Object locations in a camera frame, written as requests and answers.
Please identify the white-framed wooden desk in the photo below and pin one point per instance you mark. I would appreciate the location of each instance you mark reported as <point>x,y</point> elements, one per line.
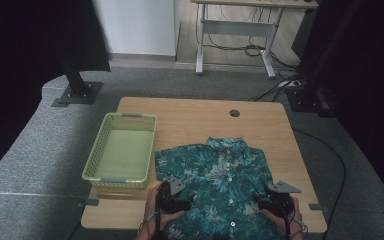
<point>236,28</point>

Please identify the black curtain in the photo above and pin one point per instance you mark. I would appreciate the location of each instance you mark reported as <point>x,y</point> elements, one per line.
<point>20,50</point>
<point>373,83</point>

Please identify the teal floral shirt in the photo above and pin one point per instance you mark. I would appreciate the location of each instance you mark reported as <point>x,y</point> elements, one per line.
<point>220,173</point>

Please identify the black metal stand with base plate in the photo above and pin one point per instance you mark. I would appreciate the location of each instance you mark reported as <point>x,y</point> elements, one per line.
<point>78,91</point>
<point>303,100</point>

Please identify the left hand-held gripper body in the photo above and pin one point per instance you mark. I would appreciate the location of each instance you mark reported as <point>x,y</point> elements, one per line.
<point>168,201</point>

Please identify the person's right hand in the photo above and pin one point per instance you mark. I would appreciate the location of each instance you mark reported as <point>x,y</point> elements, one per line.
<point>281,222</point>

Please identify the white power strip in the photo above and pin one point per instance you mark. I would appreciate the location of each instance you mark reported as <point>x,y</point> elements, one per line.
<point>290,83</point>

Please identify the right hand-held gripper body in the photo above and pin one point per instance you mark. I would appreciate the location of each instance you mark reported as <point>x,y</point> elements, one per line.
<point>281,205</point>

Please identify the green plastic basket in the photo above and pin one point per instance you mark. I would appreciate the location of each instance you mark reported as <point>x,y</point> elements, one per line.
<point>123,153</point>

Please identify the person's left hand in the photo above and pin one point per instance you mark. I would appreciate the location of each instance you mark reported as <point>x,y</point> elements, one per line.
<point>165,220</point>

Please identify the grey table bracket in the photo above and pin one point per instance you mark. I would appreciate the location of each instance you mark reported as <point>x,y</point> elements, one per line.
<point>91,201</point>
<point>316,206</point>

